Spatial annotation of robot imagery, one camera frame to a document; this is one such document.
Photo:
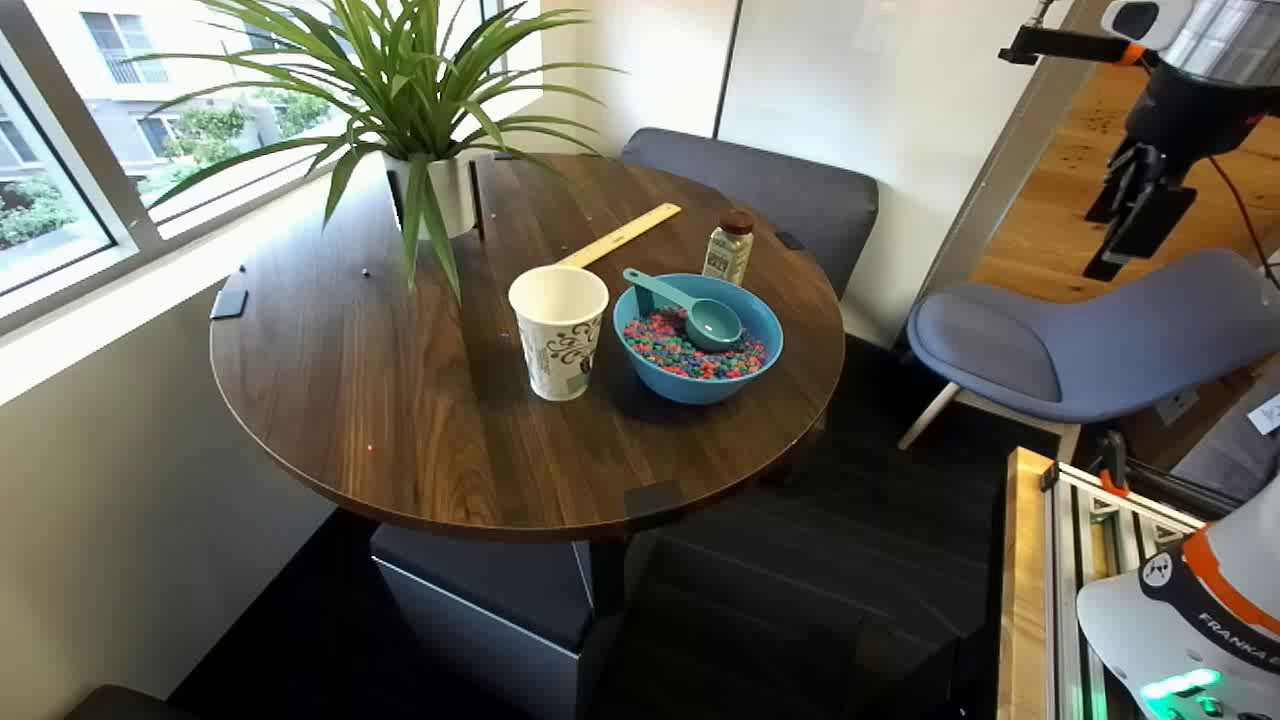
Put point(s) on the light wooden flat stick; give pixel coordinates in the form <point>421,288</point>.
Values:
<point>624,237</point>

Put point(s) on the blue plastic bowl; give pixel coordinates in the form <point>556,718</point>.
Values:
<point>693,382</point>

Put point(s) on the grey metal door frame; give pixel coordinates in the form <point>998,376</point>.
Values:
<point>1012,146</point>

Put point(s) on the black table edge clip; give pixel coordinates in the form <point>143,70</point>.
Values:
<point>228,300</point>

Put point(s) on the grey upholstered chair back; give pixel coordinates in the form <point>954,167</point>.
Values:
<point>800,193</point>

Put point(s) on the spice jar with brown lid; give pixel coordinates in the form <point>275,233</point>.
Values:
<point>727,258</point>

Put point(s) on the teal plastic measuring scoop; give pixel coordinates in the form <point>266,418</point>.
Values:
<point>712,325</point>

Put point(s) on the grey fabric cube stool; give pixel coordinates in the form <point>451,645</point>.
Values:
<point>465,603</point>

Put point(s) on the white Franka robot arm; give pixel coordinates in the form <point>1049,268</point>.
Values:
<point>1203,624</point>

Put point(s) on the green spiky potted plant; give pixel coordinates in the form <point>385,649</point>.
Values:
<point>400,80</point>

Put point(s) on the blue shell lounge chair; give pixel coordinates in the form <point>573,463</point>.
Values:
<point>1092,334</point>

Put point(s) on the aluminium robot mounting stand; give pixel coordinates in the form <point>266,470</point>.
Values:
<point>1053,585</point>

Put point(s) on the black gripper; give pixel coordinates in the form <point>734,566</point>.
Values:
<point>1193,116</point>

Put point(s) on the white square plant pot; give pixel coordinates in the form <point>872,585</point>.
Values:
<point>451,193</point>

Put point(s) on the white printed paper cup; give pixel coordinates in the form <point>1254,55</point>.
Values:
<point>556,334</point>

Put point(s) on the colourful candy beads pile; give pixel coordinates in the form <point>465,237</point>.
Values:
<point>665,354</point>

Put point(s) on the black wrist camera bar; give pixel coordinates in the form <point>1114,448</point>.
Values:
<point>1065,45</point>

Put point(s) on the grey window frame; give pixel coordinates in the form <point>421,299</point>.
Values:
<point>80,143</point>

